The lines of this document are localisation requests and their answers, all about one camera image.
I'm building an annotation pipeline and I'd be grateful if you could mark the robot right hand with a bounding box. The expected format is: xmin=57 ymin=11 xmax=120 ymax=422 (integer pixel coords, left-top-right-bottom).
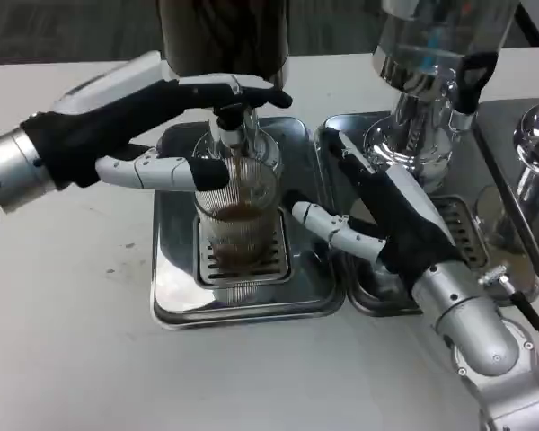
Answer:
xmin=290 ymin=127 xmax=466 ymax=291

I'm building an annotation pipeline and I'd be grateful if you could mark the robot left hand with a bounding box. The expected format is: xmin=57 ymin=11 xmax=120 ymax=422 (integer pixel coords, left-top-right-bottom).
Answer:
xmin=20 ymin=49 xmax=294 ymax=193

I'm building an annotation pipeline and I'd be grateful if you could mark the black tap of dark dispenser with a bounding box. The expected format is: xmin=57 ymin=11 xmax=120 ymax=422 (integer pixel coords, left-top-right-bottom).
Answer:
xmin=210 ymin=101 xmax=248 ymax=132

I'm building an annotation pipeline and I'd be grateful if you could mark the clear ribbed glass cup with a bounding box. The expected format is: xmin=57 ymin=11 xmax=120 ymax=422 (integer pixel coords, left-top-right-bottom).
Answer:
xmin=191 ymin=154 xmax=283 ymax=273

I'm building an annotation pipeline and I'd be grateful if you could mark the slotted steel drip grid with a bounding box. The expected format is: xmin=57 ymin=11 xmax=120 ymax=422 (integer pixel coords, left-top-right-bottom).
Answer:
xmin=430 ymin=195 xmax=490 ymax=268
xmin=195 ymin=215 xmax=293 ymax=288

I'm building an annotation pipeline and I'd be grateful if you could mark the steel drip tray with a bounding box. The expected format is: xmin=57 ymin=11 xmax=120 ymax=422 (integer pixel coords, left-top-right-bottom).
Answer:
xmin=151 ymin=116 xmax=346 ymax=331
xmin=314 ymin=111 xmax=539 ymax=318

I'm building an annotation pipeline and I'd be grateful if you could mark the clear drink dispenser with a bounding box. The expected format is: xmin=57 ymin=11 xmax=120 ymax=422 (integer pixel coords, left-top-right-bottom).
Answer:
xmin=363 ymin=0 xmax=522 ymax=192

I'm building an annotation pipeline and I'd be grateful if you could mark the dark drink dispenser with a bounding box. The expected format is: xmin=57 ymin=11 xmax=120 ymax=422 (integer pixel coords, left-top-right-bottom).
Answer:
xmin=157 ymin=0 xmax=291 ymax=180

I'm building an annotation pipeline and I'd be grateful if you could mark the black tap of clear dispenser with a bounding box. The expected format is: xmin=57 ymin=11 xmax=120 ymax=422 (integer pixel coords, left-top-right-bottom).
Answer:
xmin=455 ymin=51 xmax=499 ymax=113

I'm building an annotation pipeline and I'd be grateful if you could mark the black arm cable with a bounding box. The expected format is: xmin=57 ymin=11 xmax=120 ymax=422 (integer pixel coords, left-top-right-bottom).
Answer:
xmin=478 ymin=264 xmax=539 ymax=351

